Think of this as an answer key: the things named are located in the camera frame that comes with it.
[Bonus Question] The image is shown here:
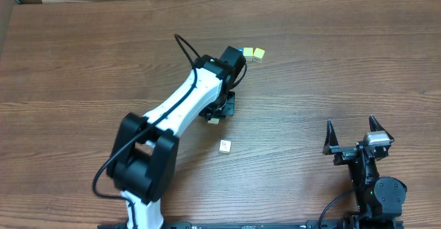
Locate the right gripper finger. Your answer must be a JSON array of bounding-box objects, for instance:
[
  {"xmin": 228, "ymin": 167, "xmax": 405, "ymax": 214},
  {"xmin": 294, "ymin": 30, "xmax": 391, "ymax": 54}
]
[
  {"xmin": 322, "ymin": 119, "xmax": 339, "ymax": 155},
  {"xmin": 369, "ymin": 114, "xmax": 395, "ymax": 143}
]

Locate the green letter Z block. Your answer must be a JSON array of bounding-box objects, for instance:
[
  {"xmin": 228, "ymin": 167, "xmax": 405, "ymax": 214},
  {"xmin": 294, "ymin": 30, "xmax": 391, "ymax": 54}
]
[{"xmin": 208, "ymin": 118, "xmax": 220, "ymax": 124}]

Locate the white picture block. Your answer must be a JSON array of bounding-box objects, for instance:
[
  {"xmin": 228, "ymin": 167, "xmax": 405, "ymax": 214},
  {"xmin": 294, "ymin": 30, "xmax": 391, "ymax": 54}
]
[{"xmin": 219, "ymin": 140, "xmax": 232, "ymax": 154}]

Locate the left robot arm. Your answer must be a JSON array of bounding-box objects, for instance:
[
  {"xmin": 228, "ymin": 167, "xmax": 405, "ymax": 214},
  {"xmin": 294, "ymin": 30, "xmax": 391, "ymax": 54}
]
[{"xmin": 100, "ymin": 49, "xmax": 247, "ymax": 228}]

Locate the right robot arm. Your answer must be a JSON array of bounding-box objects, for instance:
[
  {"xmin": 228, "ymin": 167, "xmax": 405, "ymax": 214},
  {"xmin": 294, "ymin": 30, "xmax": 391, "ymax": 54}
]
[{"xmin": 322, "ymin": 115, "xmax": 407, "ymax": 228}]

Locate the yellow block top middle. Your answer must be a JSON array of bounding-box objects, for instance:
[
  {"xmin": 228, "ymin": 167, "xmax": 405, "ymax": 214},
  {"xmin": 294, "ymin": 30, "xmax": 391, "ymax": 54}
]
[{"xmin": 243, "ymin": 47, "xmax": 254, "ymax": 61}]

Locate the yellow block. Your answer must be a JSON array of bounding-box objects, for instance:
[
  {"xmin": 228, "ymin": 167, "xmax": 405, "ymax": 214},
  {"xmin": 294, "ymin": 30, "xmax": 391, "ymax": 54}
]
[
  {"xmin": 243, "ymin": 47, "xmax": 254, "ymax": 61},
  {"xmin": 253, "ymin": 48, "xmax": 265, "ymax": 63}
]

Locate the yellow block top right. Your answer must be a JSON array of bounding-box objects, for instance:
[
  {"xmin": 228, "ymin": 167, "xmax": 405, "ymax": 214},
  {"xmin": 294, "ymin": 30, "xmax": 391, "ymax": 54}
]
[{"xmin": 253, "ymin": 48, "xmax": 265, "ymax": 63}]

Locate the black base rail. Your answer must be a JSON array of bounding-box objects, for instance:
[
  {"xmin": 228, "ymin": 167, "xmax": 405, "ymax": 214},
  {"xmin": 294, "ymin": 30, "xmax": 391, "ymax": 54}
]
[{"xmin": 96, "ymin": 219, "xmax": 405, "ymax": 229}]

